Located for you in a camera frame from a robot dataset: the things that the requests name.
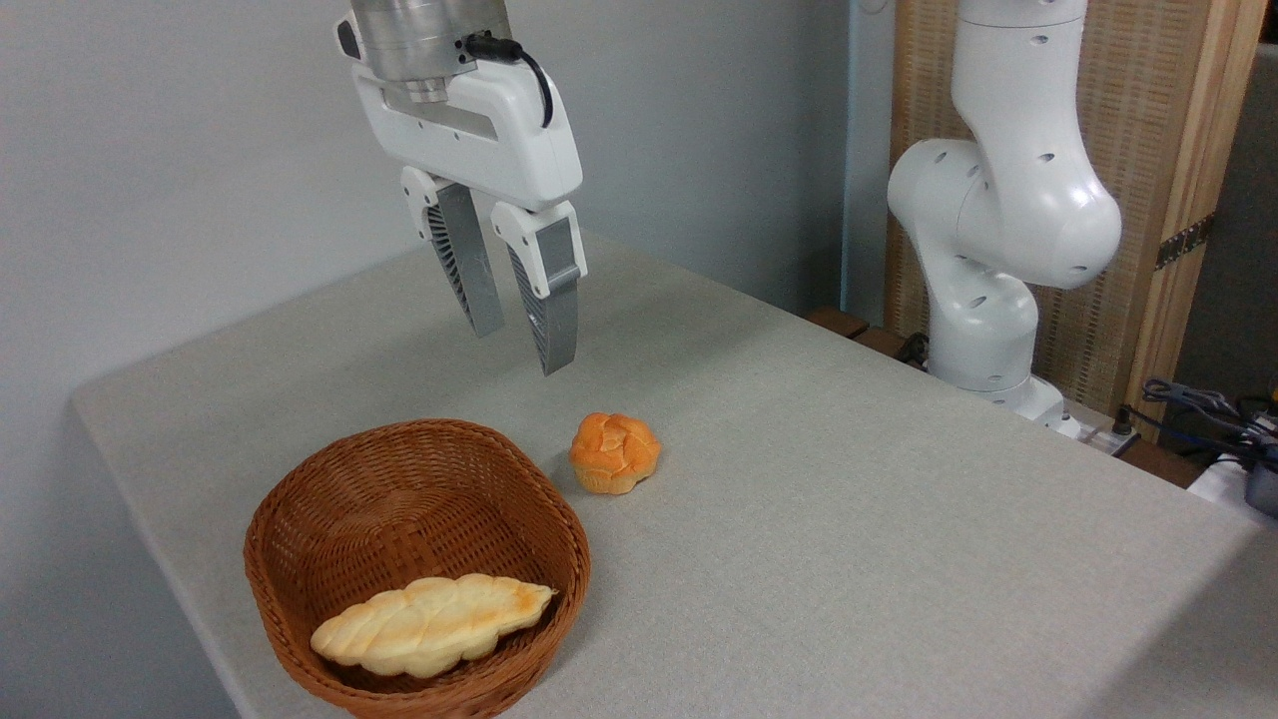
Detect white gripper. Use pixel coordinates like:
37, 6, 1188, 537
335, 15, 589, 377

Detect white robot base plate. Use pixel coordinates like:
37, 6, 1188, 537
1056, 397, 1141, 457

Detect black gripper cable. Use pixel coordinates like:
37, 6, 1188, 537
461, 32, 555, 130

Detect round orange bread bun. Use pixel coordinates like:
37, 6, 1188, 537
568, 411, 662, 496

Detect brown wooden bench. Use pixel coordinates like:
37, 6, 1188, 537
806, 306, 932, 372

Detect brown woven wicker basket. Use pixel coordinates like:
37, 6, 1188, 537
244, 418, 592, 719

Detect black cable bundle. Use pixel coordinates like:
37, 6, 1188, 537
1112, 374, 1278, 470

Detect black metal screen hinge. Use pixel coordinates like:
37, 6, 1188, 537
1154, 212, 1218, 272

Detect long pale braided bread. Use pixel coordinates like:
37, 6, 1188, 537
310, 574, 557, 679

